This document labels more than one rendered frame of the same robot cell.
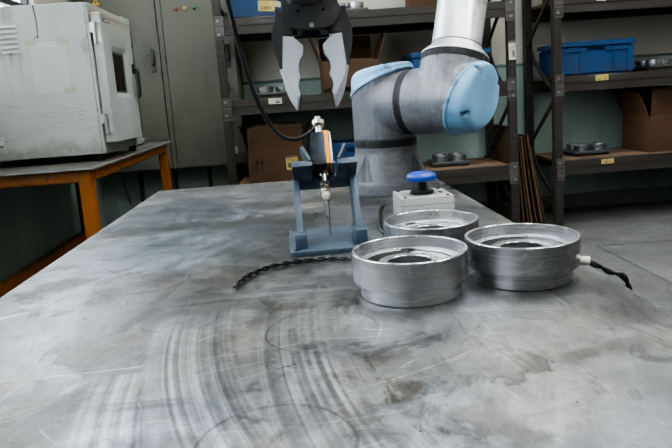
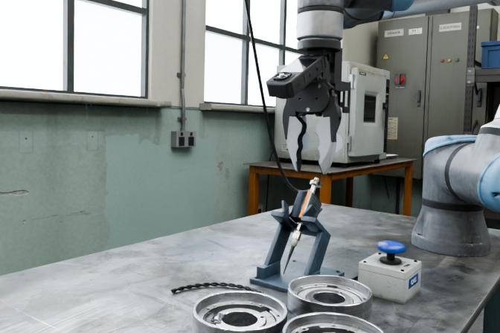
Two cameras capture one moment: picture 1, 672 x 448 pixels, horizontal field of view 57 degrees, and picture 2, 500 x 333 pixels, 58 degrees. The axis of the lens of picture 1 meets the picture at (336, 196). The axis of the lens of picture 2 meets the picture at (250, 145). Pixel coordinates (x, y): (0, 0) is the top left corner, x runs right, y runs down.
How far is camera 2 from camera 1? 0.44 m
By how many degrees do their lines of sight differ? 41
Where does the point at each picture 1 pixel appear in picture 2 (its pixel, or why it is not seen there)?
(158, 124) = (415, 145)
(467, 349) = not seen: outside the picture
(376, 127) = (434, 189)
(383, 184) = (431, 241)
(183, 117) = not seen: hidden behind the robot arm
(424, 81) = (469, 157)
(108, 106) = (353, 131)
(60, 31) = not seen: hidden behind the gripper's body
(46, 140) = (312, 149)
